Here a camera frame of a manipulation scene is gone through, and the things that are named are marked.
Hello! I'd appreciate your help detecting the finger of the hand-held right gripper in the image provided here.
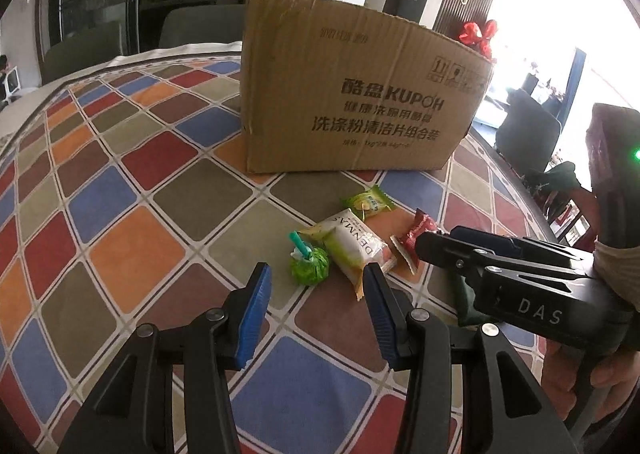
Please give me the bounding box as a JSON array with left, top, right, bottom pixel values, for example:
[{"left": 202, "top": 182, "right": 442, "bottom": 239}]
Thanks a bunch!
[
  {"left": 414, "top": 231, "right": 501, "bottom": 285},
  {"left": 447, "top": 226, "right": 596, "bottom": 265}
]

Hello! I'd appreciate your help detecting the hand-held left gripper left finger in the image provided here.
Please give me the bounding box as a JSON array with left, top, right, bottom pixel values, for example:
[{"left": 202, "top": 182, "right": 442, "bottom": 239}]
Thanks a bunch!
[{"left": 57, "top": 261, "right": 273, "bottom": 454}]

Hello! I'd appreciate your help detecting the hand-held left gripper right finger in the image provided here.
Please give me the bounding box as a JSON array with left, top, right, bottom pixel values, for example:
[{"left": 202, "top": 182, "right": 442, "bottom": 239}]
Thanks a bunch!
[{"left": 362, "top": 264, "right": 581, "bottom": 454}]

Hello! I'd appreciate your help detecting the small red snack packet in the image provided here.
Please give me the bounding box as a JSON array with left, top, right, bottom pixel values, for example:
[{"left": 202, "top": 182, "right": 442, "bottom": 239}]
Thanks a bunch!
[{"left": 390, "top": 208, "right": 438, "bottom": 271}]

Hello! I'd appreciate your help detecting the dark green snack packet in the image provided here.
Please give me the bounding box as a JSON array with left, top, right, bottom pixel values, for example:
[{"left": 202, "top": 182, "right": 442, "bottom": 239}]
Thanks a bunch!
[{"left": 452, "top": 274, "right": 488, "bottom": 329}]

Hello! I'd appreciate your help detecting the green candy with stick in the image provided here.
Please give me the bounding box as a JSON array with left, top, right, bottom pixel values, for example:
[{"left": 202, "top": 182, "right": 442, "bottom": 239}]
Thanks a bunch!
[{"left": 287, "top": 230, "right": 331, "bottom": 283}]

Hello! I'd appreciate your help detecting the white and green bread packet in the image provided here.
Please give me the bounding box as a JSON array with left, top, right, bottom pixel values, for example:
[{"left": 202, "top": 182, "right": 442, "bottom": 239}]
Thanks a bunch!
[{"left": 312, "top": 209, "right": 397, "bottom": 302}]

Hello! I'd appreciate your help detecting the small green snack packet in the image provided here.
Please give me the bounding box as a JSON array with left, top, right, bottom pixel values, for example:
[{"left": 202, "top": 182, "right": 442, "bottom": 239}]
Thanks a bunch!
[{"left": 340, "top": 185, "right": 396, "bottom": 217}]

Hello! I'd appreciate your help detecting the brown cardboard box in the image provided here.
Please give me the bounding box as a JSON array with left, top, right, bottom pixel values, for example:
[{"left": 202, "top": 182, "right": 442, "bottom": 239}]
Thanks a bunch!
[{"left": 240, "top": 0, "right": 496, "bottom": 173}]

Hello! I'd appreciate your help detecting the person's right hand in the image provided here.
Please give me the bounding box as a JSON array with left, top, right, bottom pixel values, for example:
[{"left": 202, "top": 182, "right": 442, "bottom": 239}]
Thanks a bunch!
[{"left": 542, "top": 334, "right": 640, "bottom": 435}]

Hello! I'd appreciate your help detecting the dark green garment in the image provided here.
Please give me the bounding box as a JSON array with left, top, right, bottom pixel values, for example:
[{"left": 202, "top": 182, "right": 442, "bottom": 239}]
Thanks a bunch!
[{"left": 527, "top": 161, "right": 581, "bottom": 199}]

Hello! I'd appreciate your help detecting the brown wooden chair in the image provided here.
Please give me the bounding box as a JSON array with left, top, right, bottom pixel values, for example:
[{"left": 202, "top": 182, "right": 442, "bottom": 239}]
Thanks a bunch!
[{"left": 542, "top": 186, "right": 601, "bottom": 247}]

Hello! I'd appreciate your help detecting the grey office chair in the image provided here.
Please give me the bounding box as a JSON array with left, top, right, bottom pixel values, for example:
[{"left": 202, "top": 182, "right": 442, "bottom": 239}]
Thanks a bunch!
[{"left": 495, "top": 88, "right": 561, "bottom": 169}]

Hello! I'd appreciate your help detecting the colourful diamond-pattern tablecloth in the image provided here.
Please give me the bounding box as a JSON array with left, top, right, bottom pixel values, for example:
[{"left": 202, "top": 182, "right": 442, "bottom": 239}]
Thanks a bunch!
[{"left": 0, "top": 54, "right": 566, "bottom": 454}]

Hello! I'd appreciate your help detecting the black monitor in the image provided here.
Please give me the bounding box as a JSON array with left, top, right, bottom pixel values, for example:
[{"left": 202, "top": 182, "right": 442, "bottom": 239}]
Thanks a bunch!
[{"left": 570, "top": 48, "right": 588, "bottom": 99}]

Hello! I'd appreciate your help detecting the red bow balloon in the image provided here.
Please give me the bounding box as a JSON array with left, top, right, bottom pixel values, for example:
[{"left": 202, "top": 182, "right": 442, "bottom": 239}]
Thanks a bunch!
[{"left": 460, "top": 20, "right": 498, "bottom": 58}]

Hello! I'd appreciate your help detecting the grey dining chair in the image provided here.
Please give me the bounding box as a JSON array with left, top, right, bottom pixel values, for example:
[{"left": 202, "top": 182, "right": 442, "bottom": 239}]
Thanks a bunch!
[
  {"left": 40, "top": 24, "right": 126, "bottom": 84},
  {"left": 159, "top": 4, "right": 246, "bottom": 52}
]

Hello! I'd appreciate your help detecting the small white cart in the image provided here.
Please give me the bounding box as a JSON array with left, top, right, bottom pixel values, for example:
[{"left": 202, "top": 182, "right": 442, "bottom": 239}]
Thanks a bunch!
[{"left": 0, "top": 56, "right": 21, "bottom": 104}]

